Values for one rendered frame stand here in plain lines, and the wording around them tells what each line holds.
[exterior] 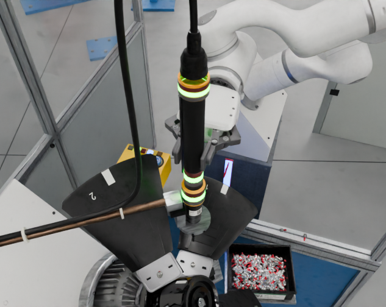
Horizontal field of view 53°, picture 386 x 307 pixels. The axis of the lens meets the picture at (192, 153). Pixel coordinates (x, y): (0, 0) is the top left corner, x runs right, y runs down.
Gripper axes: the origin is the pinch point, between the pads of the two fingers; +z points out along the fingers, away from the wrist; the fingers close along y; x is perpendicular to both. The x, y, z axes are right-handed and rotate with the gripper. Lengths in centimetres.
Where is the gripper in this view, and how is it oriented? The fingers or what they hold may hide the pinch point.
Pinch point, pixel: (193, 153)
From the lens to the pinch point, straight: 63.8
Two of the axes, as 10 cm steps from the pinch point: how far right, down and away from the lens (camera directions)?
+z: -3.1, 7.2, -6.2
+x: 0.0, -6.5, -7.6
